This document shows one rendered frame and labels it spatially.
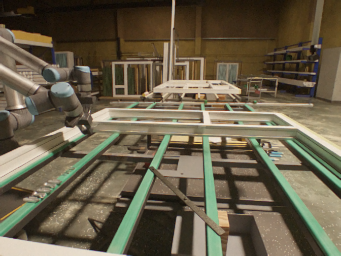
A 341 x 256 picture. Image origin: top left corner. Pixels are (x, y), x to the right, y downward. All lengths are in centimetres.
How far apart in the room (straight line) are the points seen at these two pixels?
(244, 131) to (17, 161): 120
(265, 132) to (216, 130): 30
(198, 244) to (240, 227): 27
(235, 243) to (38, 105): 105
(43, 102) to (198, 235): 87
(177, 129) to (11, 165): 88
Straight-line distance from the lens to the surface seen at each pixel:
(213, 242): 60
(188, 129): 135
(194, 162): 101
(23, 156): 114
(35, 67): 158
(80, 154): 128
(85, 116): 121
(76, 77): 157
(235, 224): 102
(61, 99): 109
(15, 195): 210
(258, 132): 139
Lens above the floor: 128
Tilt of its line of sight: 16 degrees down
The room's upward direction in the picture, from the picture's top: straight up
